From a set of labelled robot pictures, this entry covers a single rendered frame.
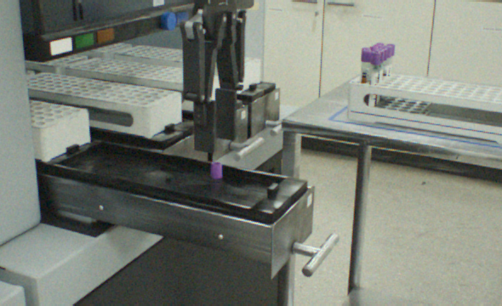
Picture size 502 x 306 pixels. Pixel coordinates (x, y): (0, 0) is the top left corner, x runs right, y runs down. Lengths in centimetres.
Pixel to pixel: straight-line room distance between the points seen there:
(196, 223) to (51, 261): 19
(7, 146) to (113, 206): 15
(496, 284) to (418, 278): 26
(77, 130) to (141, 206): 20
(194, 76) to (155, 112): 23
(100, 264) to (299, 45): 246
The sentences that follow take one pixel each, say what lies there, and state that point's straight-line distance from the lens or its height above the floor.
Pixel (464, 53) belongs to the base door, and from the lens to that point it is 305.
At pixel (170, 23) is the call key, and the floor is 98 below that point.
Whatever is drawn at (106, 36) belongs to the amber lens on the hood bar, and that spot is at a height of 98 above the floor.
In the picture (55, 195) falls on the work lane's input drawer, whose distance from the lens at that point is 93.
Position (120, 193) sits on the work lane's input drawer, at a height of 80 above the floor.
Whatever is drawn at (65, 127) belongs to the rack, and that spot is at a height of 85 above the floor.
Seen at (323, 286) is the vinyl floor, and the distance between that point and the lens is 220.
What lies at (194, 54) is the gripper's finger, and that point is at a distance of 80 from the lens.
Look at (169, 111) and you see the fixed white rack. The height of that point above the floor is 84.
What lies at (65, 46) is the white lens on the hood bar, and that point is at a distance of 88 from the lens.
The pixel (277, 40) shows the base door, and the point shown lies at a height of 56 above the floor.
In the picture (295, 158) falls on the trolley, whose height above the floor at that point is 75.
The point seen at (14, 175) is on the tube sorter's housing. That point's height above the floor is 82.
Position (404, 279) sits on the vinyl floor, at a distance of 230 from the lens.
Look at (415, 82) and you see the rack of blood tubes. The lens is 115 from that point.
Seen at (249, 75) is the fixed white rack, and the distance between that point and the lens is 130.
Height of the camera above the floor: 114
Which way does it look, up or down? 20 degrees down
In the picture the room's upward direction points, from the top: 1 degrees clockwise
